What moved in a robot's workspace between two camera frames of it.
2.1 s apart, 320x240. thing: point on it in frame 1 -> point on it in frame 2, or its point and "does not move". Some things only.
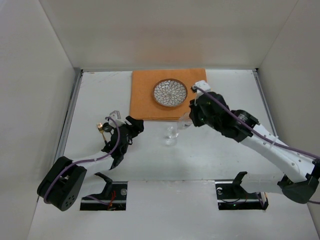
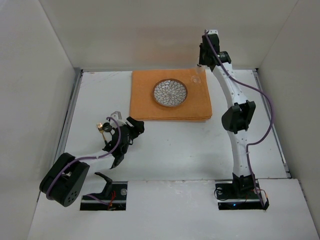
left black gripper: (123, 136) does not move
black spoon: (107, 127) does not move
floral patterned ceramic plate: (169, 92) does not move
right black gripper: (196, 115) -> (203, 59)
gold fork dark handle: (100, 127) does not move
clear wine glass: (185, 121) -> (200, 70)
